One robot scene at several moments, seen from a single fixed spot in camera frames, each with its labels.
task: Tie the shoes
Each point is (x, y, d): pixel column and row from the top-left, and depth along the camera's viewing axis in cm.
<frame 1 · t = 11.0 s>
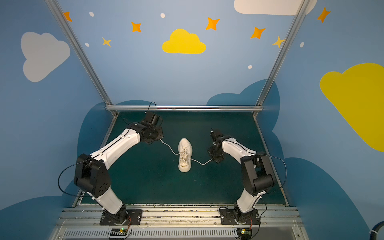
left hand: (159, 134, 89), fingers closed
right hand: (210, 155, 93), fingers closed
white sneaker: (185, 151, 96), point 6 cm above the table
white shoelace: (179, 153, 96), point 5 cm above the table

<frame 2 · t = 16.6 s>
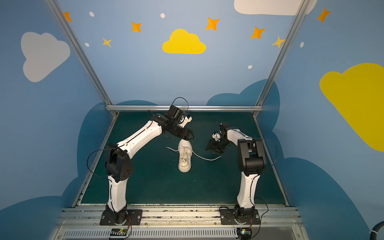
left hand: (188, 134, 87), fingers open
right hand: (210, 149, 98), fingers open
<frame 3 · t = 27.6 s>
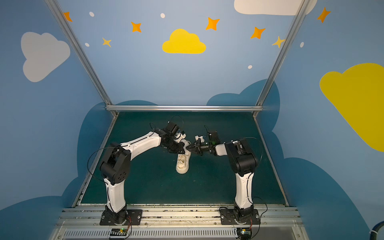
left hand: (184, 151, 92), fingers closed
right hand: (187, 147, 92), fingers closed
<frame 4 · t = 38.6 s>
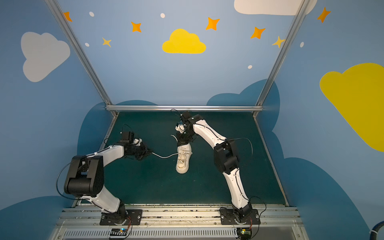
left hand: (152, 150, 94), fingers closed
right hand: (178, 143, 91), fingers closed
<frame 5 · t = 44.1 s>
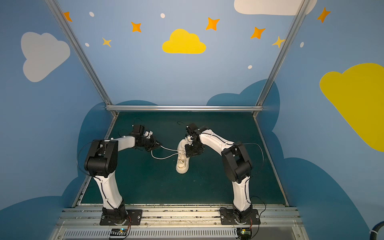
left hand: (161, 143, 101), fingers closed
right hand: (190, 154, 92), fingers open
white shoelace: (166, 148, 100), point 3 cm above the table
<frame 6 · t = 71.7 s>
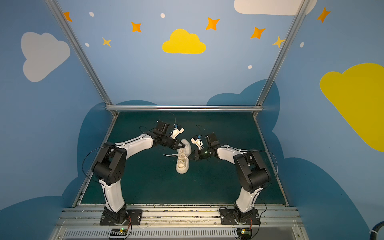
left hand: (183, 144, 92), fingers closed
right hand: (190, 156, 89), fingers closed
white shoelace: (174, 155, 97), point 3 cm above the table
